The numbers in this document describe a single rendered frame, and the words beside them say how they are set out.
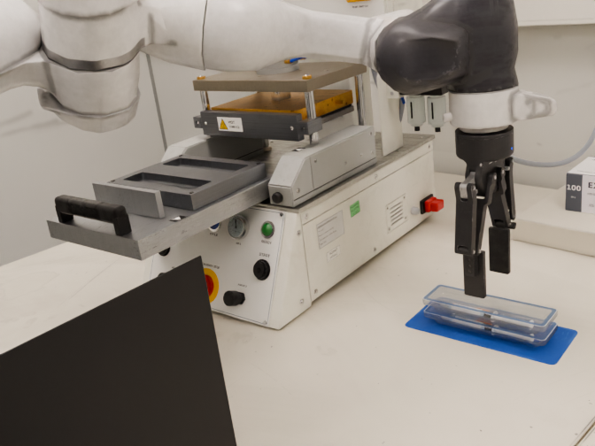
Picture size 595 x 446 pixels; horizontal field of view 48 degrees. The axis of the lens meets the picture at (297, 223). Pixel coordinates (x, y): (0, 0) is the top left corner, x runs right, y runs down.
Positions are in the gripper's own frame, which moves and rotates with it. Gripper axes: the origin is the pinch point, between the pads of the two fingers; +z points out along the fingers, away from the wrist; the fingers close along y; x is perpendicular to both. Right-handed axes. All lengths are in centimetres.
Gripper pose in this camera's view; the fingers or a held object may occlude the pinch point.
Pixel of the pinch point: (487, 265)
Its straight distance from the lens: 98.6
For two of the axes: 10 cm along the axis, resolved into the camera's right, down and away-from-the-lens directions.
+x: 7.7, 1.3, -6.2
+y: -6.3, 3.5, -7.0
